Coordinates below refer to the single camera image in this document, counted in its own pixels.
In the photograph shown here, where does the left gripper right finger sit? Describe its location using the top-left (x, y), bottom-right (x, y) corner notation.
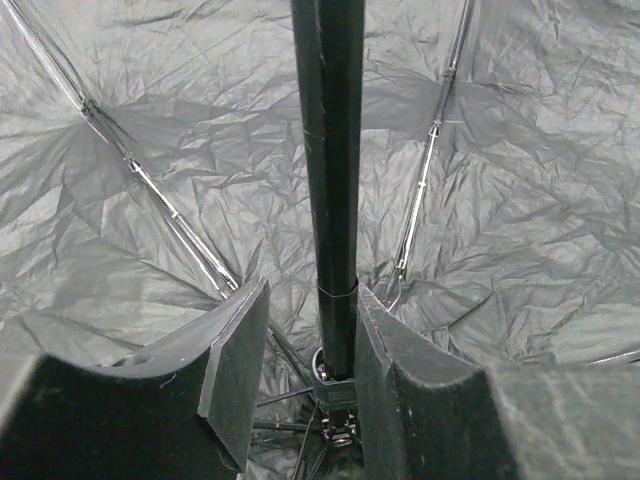
top-left (355, 286), bottom-right (639, 479)

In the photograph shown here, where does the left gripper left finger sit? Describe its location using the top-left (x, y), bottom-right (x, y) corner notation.
top-left (1, 278), bottom-right (270, 479)

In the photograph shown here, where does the lavender umbrella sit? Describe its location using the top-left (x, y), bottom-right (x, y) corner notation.
top-left (1, 1), bottom-right (639, 479)

